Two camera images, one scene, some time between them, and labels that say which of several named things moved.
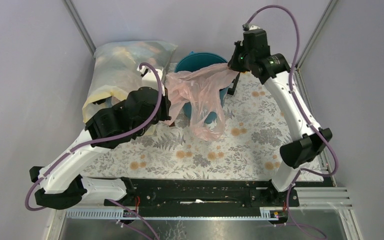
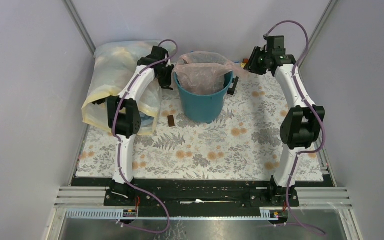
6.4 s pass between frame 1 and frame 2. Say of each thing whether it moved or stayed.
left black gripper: moved
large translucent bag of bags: stayed
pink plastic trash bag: moved
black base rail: stayed
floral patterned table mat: stayed
